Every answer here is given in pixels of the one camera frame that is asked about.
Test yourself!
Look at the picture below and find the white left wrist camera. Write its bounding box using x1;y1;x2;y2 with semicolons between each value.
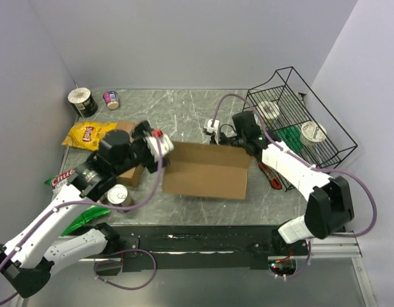
145;129;174;161

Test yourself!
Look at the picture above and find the labelled cardboard express box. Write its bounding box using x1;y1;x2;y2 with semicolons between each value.
116;121;143;188

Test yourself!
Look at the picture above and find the red black box cutter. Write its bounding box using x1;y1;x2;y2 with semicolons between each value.
258;162;282;190

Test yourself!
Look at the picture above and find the yellow Lays chips bag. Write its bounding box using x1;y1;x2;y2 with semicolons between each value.
61;122;117;151

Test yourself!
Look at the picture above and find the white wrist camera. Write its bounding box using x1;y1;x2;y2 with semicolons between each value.
145;129;174;161
203;119;220;145

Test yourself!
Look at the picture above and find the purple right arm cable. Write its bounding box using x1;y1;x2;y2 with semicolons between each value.
211;93;378;281

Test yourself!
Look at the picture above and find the white Chobani yogurt cup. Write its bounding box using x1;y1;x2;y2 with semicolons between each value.
300;121;327;146

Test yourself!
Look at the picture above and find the black paper cup white lid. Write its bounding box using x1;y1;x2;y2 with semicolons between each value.
67;88;98;118

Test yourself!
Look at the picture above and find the white tape roll cup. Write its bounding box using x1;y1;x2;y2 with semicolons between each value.
257;100;280;125

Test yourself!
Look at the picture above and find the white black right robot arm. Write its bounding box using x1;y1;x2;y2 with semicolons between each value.
203;111;354;255

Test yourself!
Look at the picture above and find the metal tin can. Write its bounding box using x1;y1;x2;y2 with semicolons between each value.
106;184;134;213

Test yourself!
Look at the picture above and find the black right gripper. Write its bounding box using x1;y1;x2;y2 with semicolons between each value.
206;130;246;164

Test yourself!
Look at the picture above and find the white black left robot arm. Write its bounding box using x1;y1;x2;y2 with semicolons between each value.
0;121;174;298

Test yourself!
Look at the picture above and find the green Chuba chips bag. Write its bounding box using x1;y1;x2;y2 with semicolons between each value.
43;166;110;237

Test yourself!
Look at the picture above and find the plain taped cardboard box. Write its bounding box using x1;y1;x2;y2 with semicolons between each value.
162;141;253;200

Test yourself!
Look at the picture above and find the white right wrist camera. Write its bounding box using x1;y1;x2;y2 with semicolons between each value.
203;119;220;145

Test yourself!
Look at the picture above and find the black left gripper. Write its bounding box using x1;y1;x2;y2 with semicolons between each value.
114;120;171;175

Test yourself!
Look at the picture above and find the aluminium rail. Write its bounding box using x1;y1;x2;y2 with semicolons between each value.
310;236;362;258

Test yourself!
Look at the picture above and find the purple yogurt cup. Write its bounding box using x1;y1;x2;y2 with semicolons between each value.
103;90;120;110

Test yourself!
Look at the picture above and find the black wire basket rack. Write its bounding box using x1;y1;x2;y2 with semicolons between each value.
240;66;358;193

